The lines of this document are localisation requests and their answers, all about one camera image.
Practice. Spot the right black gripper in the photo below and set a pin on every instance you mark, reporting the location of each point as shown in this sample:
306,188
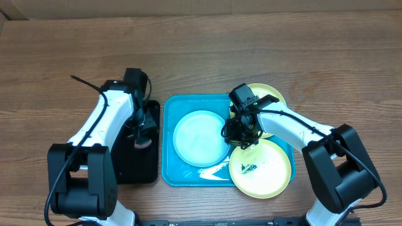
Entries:
234,139

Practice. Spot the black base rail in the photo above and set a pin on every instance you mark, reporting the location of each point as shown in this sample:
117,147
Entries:
220,223

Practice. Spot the light blue plate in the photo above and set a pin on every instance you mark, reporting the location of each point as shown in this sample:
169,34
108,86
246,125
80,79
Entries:
197,138

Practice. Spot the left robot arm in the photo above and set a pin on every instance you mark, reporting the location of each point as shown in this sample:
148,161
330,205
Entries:
82,182

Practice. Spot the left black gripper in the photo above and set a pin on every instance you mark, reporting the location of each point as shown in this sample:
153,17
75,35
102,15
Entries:
151,120

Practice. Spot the yellow plate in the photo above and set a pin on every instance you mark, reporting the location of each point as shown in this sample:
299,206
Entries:
260,171
261,90

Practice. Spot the black water tray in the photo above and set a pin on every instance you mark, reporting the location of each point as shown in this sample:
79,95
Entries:
136,165

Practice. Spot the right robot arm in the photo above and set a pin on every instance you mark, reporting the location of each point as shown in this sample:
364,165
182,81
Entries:
340,170

